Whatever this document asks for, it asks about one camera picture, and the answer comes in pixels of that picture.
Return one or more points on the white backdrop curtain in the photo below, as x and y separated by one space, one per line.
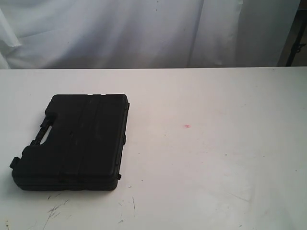
128 34

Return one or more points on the black plastic carrying case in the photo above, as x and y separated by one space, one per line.
78 147

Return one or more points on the black metal stand pole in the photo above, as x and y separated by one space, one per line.
301 14

